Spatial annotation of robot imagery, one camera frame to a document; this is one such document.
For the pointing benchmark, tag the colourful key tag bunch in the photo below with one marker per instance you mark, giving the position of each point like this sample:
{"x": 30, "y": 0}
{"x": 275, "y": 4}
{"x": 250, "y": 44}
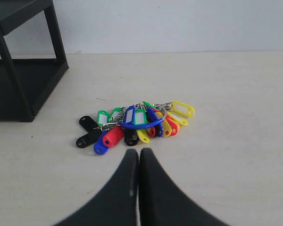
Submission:
{"x": 133, "y": 124}

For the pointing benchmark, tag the black two-tier metal rack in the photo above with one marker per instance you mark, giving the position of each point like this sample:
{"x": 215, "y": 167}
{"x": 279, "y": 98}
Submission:
{"x": 26, "y": 84}

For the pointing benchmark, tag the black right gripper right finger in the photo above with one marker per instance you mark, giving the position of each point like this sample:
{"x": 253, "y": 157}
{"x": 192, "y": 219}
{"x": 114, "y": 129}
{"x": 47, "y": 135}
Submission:
{"x": 162, "y": 202}

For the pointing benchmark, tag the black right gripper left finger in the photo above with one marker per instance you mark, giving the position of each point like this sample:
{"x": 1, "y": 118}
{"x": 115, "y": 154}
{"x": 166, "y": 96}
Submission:
{"x": 115, "y": 203}

